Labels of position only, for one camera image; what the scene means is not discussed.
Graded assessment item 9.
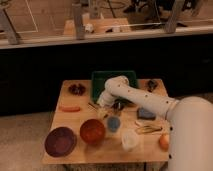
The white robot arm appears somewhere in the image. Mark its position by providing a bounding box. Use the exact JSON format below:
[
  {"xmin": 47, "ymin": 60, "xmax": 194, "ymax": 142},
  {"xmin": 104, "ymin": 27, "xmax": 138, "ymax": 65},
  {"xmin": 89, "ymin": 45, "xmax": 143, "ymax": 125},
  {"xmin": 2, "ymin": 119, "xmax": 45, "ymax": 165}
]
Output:
[{"xmin": 97, "ymin": 76, "xmax": 213, "ymax": 171}]

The blue-filled clear cup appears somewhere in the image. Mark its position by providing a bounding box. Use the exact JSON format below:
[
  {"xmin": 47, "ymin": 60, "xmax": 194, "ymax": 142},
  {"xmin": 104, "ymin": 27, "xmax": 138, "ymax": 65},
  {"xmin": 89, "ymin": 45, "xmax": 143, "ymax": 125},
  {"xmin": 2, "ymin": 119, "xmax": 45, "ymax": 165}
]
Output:
[{"xmin": 107, "ymin": 116, "xmax": 120, "ymax": 133}]

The white paper cup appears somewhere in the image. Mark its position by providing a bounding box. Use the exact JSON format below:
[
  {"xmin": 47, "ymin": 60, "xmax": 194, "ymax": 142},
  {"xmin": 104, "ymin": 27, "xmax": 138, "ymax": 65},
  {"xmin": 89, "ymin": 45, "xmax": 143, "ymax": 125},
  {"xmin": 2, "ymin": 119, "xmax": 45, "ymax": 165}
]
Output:
[{"xmin": 121, "ymin": 129, "xmax": 139, "ymax": 151}]

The orange bowl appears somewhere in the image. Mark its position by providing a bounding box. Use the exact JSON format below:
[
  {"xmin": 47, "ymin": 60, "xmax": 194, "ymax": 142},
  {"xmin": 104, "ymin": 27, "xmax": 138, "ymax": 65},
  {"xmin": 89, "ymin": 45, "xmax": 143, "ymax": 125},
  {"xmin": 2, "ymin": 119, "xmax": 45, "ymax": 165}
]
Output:
[{"xmin": 80, "ymin": 119, "xmax": 106, "ymax": 145}]

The orange carrot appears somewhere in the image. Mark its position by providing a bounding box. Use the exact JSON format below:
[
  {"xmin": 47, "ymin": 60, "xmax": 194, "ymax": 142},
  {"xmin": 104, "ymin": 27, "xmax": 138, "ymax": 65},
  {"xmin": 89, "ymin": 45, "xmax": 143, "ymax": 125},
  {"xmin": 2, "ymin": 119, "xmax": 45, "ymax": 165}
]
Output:
[{"xmin": 59, "ymin": 106, "xmax": 81, "ymax": 112}]

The green plastic tray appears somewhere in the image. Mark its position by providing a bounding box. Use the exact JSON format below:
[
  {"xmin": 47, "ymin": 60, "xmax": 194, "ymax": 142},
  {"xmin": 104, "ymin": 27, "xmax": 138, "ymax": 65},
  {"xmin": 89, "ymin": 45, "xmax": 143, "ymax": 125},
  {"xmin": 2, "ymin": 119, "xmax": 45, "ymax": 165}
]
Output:
[{"xmin": 90, "ymin": 70, "xmax": 138, "ymax": 103}]

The dark grape bunch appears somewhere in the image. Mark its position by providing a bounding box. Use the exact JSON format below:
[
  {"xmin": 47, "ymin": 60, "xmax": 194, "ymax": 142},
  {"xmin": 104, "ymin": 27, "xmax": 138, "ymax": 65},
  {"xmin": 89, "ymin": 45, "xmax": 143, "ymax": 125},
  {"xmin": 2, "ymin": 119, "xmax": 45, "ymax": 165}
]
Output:
[{"xmin": 68, "ymin": 84, "xmax": 86, "ymax": 96}]

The blue sponge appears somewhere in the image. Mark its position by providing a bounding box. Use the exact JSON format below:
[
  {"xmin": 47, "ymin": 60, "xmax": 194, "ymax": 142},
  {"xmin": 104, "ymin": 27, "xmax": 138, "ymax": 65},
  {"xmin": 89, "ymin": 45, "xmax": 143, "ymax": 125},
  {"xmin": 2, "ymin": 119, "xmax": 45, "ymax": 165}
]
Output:
[{"xmin": 137, "ymin": 108, "xmax": 156, "ymax": 120}]

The purple plate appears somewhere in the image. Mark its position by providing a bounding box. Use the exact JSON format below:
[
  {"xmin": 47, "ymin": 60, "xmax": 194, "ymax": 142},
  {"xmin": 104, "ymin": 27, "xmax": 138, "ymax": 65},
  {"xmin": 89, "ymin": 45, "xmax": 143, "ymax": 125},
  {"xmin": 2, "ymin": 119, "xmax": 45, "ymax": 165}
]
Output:
[{"xmin": 44, "ymin": 127, "xmax": 77, "ymax": 157}]

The dark object top right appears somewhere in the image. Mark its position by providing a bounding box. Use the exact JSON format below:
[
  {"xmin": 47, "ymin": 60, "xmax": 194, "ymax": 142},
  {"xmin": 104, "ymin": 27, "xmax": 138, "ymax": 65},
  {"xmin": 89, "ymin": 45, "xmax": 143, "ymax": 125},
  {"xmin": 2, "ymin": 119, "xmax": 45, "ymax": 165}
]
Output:
[{"xmin": 147, "ymin": 80, "xmax": 158, "ymax": 92}]

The orange fruit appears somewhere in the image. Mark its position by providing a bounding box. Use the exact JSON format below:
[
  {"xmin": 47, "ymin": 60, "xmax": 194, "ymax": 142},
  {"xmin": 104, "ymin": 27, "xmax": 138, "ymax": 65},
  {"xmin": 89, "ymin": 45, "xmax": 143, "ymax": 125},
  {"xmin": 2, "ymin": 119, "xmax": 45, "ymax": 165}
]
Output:
[{"xmin": 159, "ymin": 134, "xmax": 169, "ymax": 151}]

